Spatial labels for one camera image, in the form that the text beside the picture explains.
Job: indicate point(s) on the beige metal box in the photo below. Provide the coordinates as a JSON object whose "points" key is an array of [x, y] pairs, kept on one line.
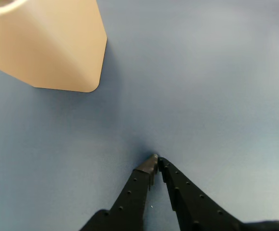
{"points": [[52, 48]]}

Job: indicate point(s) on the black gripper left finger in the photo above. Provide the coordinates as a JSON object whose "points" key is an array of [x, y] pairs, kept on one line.
{"points": [[132, 192]]}

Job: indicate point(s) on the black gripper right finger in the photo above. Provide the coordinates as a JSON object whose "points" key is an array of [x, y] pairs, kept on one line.
{"points": [[192, 207]]}

